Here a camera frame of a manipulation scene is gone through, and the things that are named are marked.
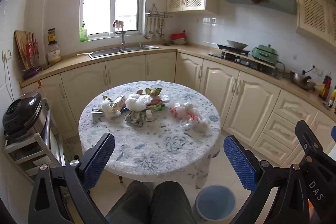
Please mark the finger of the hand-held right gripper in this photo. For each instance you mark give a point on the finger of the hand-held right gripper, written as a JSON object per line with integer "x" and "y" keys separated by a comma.
{"x": 334, "y": 133}
{"x": 309, "y": 140}

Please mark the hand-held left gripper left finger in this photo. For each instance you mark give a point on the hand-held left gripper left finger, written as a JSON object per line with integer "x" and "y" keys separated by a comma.
{"x": 95, "y": 161}

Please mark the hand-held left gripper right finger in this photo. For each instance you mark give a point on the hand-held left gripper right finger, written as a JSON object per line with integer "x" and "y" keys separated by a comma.
{"x": 237, "y": 161}

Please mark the blue grey plastic bin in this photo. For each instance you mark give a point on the blue grey plastic bin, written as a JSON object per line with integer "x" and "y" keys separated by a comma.
{"x": 215, "y": 203}

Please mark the light green wrapper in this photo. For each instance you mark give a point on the light green wrapper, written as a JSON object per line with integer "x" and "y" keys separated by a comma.
{"x": 148, "y": 90}

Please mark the row of condiment bottles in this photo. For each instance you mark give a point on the row of condiment bottles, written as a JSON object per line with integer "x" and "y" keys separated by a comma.
{"x": 326, "y": 90}

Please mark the white storage cart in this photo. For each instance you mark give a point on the white storage cart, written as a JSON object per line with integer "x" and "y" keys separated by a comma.
{"x": 39, "y": 150}

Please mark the silver green crumpled wrapper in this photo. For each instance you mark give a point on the silver green crumpled wrapper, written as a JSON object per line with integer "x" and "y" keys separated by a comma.
{"x": 135, "y": 119}

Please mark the white blue patterned tablecloth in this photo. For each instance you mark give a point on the white blue patterned tablecloth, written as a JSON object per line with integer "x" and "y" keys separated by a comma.
{"x": 157, "y": 145}

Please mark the small white packet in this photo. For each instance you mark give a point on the small white packet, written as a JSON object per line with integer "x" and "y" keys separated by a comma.
{"x": 149, "y": 116}

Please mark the white crumpled plastic bag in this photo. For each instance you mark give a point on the white crumpled plastic bag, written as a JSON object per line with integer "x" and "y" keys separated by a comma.
{"x": 136, "y": 102}

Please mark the person's legs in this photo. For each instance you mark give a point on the person's legs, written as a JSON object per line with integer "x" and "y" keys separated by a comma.
{"x": 152, "y": 205}

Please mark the white crumpled tissue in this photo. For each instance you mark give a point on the white crumpled tissue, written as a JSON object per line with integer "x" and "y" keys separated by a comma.
{"x": 165, "y": 98}

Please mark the orange hook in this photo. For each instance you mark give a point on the orange hook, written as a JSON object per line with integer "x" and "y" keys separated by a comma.
{"x": 39, "y": 83}

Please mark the cream base cabinets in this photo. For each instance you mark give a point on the cream base cabinets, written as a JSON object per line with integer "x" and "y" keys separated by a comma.
{"x": 126, "y": 69}

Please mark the green electric cooker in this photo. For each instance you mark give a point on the green electric cooker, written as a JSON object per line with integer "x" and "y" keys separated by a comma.
{"x": 265, "y": 53}

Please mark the black gas stove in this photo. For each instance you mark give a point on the black gas stove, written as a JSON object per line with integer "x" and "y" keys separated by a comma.
{"x": 244, "y": 61}

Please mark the beige kitchen countertop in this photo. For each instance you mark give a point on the beige kitchen countertop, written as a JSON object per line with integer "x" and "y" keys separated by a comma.
{"x": 68, "y": 59}

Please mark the dark dish rack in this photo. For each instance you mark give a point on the dark dish rack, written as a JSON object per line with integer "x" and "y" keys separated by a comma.
{"x": 32, "y": 73}

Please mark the stainless steel sink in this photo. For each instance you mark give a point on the stainless steel sink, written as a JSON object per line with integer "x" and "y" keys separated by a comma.
{"x": 118, "y": 51}

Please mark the large glass jar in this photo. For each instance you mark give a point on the large glass jar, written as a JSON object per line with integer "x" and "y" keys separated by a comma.
{"x": 54, "y": 53}

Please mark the steel frying pan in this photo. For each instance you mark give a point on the steel frying pan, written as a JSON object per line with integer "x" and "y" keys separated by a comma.
{"x": 237, "y": 43}

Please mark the steel faucet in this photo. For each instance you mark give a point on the steel faucet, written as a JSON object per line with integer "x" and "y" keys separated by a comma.
{"x": 122, "y": 40}

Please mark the green carton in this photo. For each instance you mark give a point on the green carton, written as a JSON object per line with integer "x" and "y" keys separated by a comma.
{"x": 83, "y": 34}

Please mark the red utensils bundle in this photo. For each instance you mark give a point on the red utensils bundle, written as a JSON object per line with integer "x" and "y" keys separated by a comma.
{"x": 32, "y": 49}

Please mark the yellow black packet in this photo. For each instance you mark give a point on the yellow black packet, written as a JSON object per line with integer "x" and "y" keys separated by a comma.
{"x": 51, "y": 35}

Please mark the pink brown cloth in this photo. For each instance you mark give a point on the pink brown cloth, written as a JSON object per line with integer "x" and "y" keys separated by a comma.
{"x": 118, "y": 25}

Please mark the wooden cutting board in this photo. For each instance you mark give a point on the wooden cutting board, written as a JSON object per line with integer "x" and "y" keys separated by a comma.
{"x": 21, "y": 45}

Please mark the red container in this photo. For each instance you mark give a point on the red container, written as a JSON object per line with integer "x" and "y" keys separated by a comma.
{"x": 178, "y": 36}

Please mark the row of hanging utensils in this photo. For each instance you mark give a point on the row of hanging utensils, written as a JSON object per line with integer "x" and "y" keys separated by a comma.
{"x": 155, "y": 28}

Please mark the white wall socket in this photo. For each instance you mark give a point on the white wall socket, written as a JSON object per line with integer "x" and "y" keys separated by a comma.
{"x": 7, "y": 54}

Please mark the wall utensil rail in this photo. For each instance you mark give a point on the wall utensil rail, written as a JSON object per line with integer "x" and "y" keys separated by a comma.
{"x": 158, "y": 14}

